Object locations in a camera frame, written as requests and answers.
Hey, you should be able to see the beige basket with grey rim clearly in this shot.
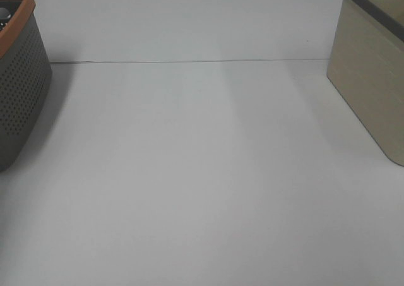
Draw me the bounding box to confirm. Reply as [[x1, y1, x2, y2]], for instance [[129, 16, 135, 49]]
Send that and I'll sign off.
[[326, 0, 403, 165]]

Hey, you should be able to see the grey perforated basket orange rim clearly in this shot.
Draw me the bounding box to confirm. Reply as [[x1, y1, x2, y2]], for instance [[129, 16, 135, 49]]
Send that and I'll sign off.
[[1, 0, 52, 171]]

